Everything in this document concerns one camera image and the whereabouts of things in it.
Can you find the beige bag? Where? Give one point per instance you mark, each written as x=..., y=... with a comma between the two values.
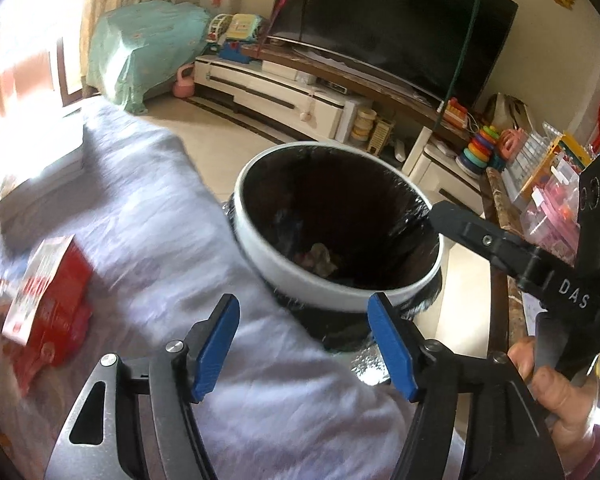
x=505, y=110

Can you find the white bin with black liner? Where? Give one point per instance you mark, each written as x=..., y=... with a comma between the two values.
x=280, y=272

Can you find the brown marble counter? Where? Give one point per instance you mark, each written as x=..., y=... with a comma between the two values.
x=502, y=210

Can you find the yellow and green toy box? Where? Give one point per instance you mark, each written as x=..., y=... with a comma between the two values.
x=245, y=26

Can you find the white toy basket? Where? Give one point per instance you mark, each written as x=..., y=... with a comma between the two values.
x=217, y=27

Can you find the clear plastic storage box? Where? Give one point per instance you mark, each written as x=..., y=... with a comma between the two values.
x=550, y=210

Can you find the green pole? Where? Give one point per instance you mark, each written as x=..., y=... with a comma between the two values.
x=467, y=40

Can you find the person's right hand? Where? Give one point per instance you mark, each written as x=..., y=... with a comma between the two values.
x=555, y=395

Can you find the crumpled paper scrap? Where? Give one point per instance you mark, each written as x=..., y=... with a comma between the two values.
x=317, y=257

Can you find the yellow round container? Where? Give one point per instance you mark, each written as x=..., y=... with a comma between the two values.
x=364, y=125

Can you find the pink plastic toy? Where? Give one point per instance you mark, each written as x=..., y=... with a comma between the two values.
x=510, y=145

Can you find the stack of picture books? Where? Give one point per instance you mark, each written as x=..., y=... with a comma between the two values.
x=45, y=170

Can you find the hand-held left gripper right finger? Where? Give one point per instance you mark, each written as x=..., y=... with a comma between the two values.
x=392, y=350

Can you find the red and white carton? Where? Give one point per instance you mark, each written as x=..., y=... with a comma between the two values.
x=50, y=290

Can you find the pink kettlebell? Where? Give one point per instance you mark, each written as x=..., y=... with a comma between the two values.
x=185, y=85

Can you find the pink pole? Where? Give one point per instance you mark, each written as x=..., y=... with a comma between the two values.
x=286, y=0

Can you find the wooden pull toy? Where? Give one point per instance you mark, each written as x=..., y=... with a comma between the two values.
x=454, y=112

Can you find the black flat television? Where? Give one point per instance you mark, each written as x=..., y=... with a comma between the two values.
x=380, y=20

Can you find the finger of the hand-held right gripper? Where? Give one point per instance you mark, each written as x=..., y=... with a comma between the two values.
x=485, y=240

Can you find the white and wood television cabinet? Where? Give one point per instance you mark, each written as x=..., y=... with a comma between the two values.
x=260, y=85

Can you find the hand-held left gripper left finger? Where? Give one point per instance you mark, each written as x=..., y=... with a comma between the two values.
x=215, y=350

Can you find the yellow flat box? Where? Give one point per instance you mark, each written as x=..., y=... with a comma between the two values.
x=567, y=152

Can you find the blue toy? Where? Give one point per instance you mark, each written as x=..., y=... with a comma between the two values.
x=232, y=52

